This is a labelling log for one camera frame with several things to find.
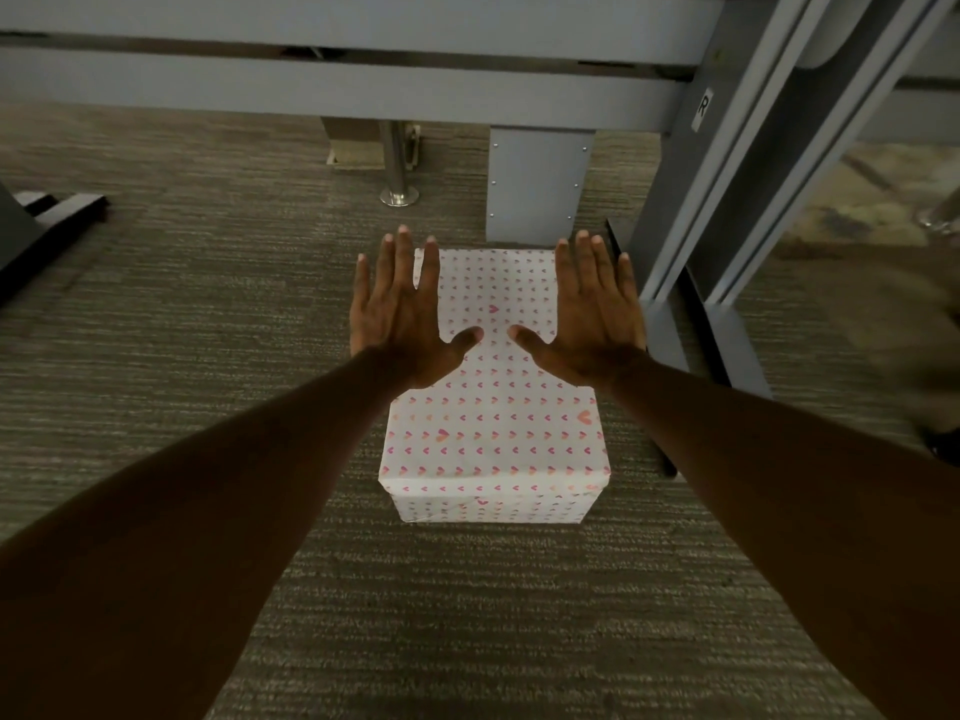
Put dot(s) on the person's right hand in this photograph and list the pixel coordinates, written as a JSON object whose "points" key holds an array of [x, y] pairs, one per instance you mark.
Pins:
{"points": [[592, 329]]}

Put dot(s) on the person's left hand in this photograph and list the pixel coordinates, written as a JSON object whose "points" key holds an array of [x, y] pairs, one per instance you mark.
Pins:
{"points": [[401, 329]]}

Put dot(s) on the person's left middle finger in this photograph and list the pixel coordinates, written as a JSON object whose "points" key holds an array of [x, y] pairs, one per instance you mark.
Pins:
{"points": [[403, 262]]}

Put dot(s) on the person's right thumb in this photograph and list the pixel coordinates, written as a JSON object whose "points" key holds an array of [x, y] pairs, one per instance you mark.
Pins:
{"points": [[529, 341]]}

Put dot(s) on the person's right little finger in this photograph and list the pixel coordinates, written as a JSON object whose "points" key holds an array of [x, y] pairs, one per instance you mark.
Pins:
{"points": [[628, 281]]}

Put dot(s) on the person's right middle finger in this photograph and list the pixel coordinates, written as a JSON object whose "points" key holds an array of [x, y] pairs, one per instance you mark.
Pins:
{"points": [[587, 262]]}

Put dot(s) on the person's left thumb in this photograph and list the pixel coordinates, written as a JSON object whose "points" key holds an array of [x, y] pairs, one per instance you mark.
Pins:
{"points": [[463, 342]]}

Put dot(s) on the person's left little finger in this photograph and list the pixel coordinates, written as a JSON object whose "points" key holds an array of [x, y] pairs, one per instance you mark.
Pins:
{"points": [[361, 284]]}

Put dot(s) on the person's right forearm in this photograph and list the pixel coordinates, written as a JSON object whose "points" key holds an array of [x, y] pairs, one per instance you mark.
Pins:
{"points": [[810, 517]]}

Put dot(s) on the person's left forearm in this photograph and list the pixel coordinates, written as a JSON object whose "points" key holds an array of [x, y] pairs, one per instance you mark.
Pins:
{"points": [[187, 532]]}

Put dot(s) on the heart-patterned wrapped gift box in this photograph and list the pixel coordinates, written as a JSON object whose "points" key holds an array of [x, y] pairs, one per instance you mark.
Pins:
{"points": [[495, 434]]}

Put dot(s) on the chrome pole with round base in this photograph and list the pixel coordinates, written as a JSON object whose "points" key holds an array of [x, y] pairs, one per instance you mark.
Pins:
{"points": [[396, 164]]}

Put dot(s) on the white letter sticker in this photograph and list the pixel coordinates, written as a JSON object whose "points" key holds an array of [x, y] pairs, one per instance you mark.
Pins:
{"points": [[702, 109]]}

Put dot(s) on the black furniture foot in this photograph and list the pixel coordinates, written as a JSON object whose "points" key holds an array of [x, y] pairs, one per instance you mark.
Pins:
{"points": [[37, 232]]}

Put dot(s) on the grey metal bracket plate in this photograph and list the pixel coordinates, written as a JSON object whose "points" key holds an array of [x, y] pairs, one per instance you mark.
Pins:
{"points": [[536, 183]]}

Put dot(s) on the grey metal table frame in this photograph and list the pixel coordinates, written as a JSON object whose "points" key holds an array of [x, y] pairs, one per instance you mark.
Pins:
{"points": [[675, 97]]}

